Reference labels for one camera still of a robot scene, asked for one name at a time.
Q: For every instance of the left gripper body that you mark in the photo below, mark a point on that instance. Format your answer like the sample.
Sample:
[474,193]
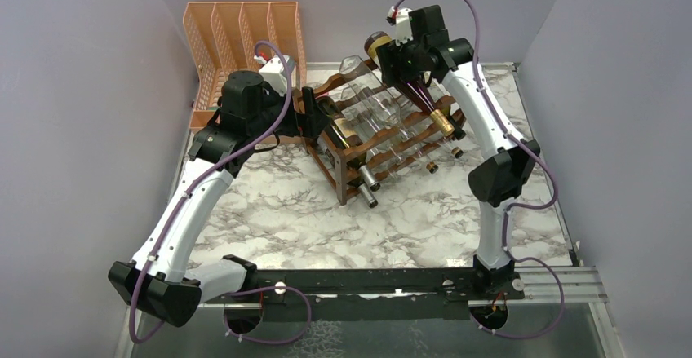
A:
[291,123]

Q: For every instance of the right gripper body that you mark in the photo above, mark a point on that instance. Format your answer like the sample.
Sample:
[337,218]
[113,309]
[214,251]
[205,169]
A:
[406,56]

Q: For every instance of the green wine bottle brown label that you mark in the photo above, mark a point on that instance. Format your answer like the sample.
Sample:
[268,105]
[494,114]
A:
[343,135]

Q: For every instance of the brown wooden wine rack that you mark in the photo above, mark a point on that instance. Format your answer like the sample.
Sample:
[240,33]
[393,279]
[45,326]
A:
[341,174]

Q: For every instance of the red wine bottle gold cap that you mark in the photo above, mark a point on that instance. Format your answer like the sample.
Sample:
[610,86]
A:
[378,45]

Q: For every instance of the clear glass bottle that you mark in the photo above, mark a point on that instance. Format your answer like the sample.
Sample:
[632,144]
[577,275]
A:
[367,125]
[369,89]

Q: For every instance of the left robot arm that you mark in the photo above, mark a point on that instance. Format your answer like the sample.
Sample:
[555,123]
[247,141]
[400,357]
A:
[156,280]

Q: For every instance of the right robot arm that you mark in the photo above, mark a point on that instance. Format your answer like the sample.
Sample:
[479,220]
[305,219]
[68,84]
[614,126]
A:
[509,157]

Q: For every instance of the lower green wine bottle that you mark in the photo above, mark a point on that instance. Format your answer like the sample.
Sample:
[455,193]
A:
[367,196]

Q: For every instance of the clear bottle with cork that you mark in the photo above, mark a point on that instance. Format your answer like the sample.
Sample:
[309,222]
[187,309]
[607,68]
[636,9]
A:
[423,154]

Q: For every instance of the orange plastic file organizer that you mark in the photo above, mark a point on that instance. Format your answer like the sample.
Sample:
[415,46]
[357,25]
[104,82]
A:
[222,36]

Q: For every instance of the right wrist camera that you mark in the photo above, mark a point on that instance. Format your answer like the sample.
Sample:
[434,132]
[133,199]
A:
[400,19]

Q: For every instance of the black mounting rail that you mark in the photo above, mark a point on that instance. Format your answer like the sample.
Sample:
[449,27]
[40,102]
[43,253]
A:
[367,294]

